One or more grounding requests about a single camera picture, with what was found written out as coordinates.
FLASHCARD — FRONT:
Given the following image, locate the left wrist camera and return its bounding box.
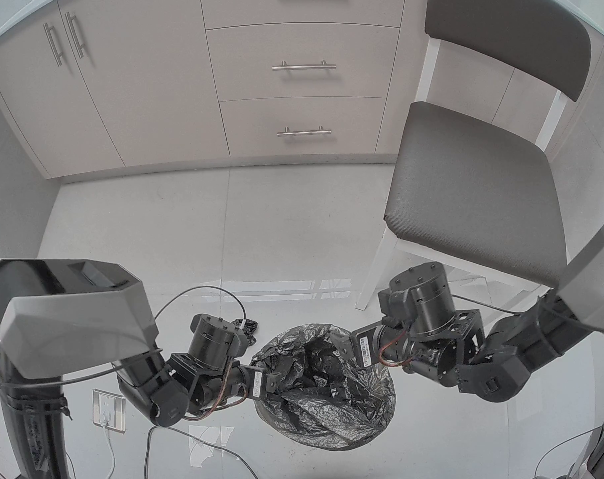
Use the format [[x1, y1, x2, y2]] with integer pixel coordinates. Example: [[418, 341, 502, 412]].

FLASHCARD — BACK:
[[229, 317, 253, 358]]

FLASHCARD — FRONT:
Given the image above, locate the white power cable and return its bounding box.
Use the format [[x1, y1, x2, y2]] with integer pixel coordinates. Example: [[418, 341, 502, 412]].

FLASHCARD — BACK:
[[98, 409, 117, 479]]

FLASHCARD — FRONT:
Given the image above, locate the black plastic bag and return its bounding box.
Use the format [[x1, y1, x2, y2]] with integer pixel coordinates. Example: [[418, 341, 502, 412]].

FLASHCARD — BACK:
[[252, 321, 397, 452]]

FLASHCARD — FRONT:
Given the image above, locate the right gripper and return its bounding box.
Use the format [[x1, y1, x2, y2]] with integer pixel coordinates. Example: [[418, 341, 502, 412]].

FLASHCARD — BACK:
[[349, 325, 407, 370]]

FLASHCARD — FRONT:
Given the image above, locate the grey padded white chair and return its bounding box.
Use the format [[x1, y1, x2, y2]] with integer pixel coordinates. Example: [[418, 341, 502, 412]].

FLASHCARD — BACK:
[[354, 0, 593, 318]]

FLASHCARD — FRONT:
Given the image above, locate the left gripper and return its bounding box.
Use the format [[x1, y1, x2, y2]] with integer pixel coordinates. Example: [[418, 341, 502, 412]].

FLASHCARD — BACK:
[[229, 364, 269, 402]]

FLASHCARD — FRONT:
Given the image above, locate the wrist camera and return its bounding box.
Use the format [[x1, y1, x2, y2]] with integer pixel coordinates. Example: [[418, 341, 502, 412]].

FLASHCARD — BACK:
[[378, 289, 410, 328], [229, 317, 253, 358]]

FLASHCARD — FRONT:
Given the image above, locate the beige cabinet with drawers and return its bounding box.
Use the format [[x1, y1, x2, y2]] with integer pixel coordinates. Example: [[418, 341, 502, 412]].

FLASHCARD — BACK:
[[0, 0, 604, 300]]

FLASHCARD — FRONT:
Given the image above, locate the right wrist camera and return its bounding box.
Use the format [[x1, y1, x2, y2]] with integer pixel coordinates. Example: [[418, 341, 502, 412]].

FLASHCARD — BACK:
[[378, 289, 410, 328]]

